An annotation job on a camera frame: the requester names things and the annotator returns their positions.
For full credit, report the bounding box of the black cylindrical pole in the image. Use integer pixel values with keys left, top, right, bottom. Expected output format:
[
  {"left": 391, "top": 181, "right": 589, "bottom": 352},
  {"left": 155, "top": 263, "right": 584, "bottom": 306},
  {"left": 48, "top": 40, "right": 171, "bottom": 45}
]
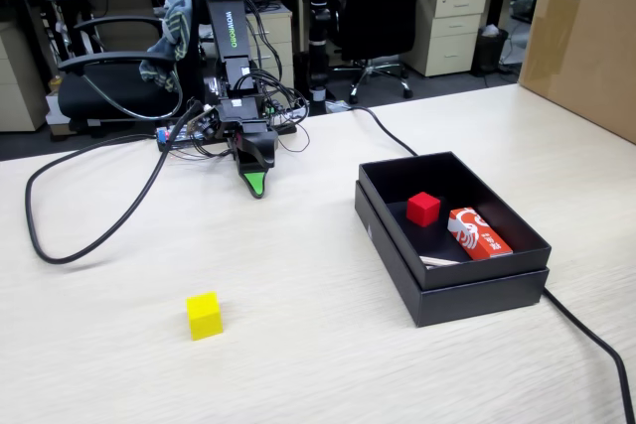
[{"left": 306, "top": 0, "right": 334, "bottom": 103}]

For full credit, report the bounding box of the thick black power cable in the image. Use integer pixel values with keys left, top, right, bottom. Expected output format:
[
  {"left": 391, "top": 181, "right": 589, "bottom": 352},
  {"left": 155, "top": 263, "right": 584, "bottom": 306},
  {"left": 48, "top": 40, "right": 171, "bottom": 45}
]
[{"left": 325, "top": 103, "right": 636, "bottom": 424}]

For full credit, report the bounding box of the red cube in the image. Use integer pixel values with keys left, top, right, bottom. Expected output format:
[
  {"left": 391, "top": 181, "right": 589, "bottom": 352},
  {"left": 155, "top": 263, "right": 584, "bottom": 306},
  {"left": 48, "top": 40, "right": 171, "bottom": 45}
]
[{"left": 405, "top": 191, "right": 442, "bottom": 228}]

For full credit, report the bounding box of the black open box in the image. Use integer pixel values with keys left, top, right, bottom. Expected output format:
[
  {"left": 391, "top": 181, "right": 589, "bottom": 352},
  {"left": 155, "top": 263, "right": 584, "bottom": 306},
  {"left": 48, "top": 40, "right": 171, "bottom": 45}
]
[{"left": 353, "top": 180, "right": 551, "bottom": 329}]

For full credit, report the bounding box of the black trash bin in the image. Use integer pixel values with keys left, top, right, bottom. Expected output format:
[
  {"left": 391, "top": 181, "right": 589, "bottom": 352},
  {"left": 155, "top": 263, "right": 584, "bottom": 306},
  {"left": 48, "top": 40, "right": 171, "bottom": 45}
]
[{"left": 470, "top": 25, "right": 511, "bottom": 77}]

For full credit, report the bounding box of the orange white printed carton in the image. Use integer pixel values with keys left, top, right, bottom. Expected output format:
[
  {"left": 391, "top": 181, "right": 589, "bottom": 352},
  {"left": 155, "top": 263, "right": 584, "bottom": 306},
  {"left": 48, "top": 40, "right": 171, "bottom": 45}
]
[{"left": 446, "top": 207, "right": 515, "bottom": 263}]

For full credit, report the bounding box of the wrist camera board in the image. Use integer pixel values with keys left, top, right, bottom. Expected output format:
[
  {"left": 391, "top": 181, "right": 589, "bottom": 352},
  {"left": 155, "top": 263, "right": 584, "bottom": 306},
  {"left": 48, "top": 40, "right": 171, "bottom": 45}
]
[{"left": 190, "top": 106, "right": 221, "bottom": 141}]

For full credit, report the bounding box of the black mesh office chair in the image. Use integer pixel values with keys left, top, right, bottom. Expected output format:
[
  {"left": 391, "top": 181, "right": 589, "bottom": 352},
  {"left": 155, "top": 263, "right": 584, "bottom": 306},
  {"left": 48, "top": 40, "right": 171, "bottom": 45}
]
[{"left": 336, "top": 0, "right": 431, "bottom": 105}]

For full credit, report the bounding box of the beige drawer cabinet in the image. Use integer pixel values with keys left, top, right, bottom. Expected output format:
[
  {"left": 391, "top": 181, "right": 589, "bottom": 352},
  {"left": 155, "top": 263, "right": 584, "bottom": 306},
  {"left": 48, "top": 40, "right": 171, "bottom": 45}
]
[{"left": 244, "top": 2, "right": 296, "bottom": 90}]

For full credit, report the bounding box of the thick black looped cable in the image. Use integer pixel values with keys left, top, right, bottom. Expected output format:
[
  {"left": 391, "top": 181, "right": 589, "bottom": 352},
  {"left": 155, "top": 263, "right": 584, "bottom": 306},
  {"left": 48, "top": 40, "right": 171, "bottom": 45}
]
[{"left": 24, "top": 101, "right": 206, "bottom": 265}]

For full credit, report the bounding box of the yellow cube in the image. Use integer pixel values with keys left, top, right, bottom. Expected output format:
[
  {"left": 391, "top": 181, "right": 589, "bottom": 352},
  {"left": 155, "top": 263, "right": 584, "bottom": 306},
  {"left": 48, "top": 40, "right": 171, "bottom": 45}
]
[{"left": 186, "top": 291, "right": 225, "bottom": 343}]

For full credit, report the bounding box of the black armrest office chair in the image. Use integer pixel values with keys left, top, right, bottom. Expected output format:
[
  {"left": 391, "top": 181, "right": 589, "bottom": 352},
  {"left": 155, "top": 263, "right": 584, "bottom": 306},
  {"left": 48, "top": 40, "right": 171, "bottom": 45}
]
[{"left": 56, "top": 0, "right": 213, "bottom": 137}]

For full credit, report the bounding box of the blue controller board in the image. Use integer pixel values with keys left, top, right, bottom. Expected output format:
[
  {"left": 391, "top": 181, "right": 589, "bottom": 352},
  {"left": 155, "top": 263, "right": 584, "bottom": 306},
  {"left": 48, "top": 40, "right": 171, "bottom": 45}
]
[{"left": 155, "top": 125, "right": 192, "bottom": 151}]

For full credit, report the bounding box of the black box tray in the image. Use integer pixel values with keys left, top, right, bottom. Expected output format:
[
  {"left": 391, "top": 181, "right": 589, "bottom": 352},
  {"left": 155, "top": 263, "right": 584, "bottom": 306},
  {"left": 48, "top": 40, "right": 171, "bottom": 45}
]
[{"left": 357, "top": 150, "right": 554, "bottom": 292}]

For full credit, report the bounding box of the blue striped cloth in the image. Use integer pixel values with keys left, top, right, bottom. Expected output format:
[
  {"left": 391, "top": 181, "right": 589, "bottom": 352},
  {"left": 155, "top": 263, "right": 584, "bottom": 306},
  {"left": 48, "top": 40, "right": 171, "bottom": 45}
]
[{"left": 138, "top": 0, "right": 194, "bottom": 93}]

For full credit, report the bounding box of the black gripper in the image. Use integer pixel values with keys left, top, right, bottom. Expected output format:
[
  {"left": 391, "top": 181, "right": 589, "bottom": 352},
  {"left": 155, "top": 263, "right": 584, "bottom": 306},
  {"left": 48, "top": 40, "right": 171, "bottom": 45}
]
[{"left": 217, "top": 97, "right": 278, "bottom": 200}]

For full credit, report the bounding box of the beige side cabinet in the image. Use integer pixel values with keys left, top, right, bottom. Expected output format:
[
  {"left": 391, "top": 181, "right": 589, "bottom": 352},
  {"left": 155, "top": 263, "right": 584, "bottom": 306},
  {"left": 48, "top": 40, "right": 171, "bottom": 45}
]
[{"left": 0, "top": 20, "right": 50, "bottom": 134}]

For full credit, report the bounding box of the large cardboard box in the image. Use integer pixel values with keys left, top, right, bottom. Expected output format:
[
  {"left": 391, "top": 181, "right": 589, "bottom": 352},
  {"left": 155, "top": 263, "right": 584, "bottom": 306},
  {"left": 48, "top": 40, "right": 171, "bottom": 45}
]
[{"left": 517, "top": 0, "right": 636, "bottom": 145}]

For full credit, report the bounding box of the beige three-drawer cabinet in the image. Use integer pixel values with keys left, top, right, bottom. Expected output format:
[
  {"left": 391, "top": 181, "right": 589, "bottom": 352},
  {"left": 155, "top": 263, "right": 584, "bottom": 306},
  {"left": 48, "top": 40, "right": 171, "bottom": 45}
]
[{"left": 400, "top": 0, "right": 490, "bottom": 79}]

